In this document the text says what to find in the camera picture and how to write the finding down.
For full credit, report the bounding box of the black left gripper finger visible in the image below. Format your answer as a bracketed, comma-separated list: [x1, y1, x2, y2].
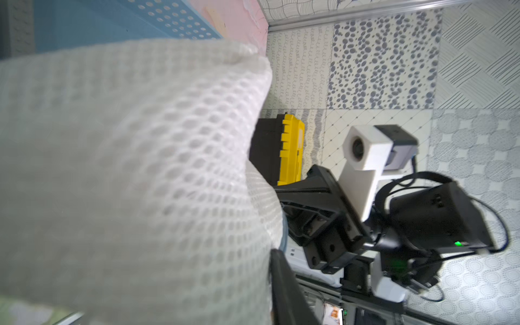
[270, 249, 319, 325]

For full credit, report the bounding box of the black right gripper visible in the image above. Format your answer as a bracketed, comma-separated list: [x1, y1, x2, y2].
[274, 164, 403, 275]

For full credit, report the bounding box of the white mesh laundry bag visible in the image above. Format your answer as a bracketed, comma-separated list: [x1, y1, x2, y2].
[1, 39, 283, 324]

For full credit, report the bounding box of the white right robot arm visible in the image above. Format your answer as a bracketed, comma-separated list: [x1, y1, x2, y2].
[275, 165, 496, 302]

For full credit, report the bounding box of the yellow black toolbox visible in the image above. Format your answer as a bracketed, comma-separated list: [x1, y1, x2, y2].
[249, 114, 306, 186]

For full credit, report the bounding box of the light blue perforated plastic basket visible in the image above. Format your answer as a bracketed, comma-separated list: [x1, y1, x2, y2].
[33, 0, 221, 53]

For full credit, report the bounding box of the aluminium mounting rail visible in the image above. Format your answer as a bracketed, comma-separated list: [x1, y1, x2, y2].
[296, 275, 453, 324]

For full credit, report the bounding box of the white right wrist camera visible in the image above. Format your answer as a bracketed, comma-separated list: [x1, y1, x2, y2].
[338, 125, 418, 222]

